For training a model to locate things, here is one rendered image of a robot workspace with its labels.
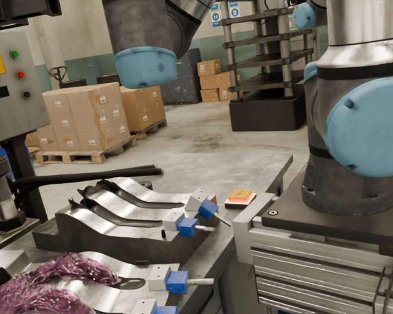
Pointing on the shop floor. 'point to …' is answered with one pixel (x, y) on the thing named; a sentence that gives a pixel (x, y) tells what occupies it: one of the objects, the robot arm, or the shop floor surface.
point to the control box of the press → (15, 107)
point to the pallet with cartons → (143, 110)
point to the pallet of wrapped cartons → (84, 124)
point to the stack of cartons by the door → (214, 81)
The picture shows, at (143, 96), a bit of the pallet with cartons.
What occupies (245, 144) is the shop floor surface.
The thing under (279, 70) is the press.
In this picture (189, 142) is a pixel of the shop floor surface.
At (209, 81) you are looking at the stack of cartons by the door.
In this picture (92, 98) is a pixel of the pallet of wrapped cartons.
